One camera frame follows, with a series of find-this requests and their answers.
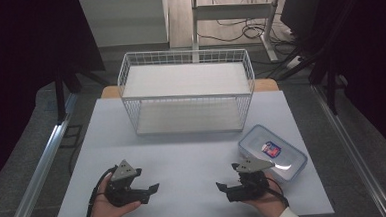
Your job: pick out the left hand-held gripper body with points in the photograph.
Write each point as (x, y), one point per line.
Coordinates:
(125, 192)

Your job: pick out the clear plastic lidded food container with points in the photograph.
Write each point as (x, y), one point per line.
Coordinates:
(285, 150)

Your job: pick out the white power strip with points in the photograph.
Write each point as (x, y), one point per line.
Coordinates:
(293, 62)

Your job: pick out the person's left hand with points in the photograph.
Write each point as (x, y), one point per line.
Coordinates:
(103, 211)

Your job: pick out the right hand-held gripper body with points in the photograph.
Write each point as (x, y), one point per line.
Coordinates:
(250, 189)

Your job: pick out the black metal stand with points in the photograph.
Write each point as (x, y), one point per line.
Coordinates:
(60, 95)
(331, 88)

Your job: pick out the white cabinet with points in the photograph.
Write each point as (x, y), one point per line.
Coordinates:
(126, 22)

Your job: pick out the white desk frame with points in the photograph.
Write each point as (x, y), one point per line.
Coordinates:
(232, 11)

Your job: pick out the aluminium rail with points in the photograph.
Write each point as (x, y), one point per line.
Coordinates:
(40, 170)
(350, 147)

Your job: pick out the person's right hand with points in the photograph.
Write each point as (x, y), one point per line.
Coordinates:
(271, 203)

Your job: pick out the dark curtain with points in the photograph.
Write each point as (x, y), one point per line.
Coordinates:
(15, 64)
(372, 62)

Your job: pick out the wooden table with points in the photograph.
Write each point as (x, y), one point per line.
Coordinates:
(266, 84)

